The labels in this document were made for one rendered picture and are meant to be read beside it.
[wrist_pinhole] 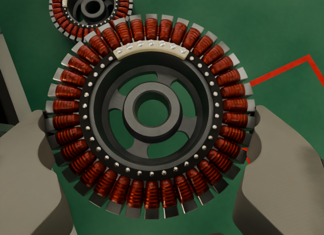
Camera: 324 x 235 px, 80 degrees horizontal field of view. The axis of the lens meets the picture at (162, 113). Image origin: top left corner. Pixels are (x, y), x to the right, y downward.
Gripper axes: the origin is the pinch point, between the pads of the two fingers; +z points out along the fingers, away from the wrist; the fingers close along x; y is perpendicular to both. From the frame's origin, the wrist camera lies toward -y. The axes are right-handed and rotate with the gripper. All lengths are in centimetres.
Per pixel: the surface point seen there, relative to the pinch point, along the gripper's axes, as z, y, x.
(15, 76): 17.1, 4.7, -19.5
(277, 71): 16.1, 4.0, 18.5
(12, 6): 24.3, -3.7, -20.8
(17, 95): 15.3, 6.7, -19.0
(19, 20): 22.8, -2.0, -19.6
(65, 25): 17.6, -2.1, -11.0
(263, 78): 15.4, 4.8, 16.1
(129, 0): 20.2, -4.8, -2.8
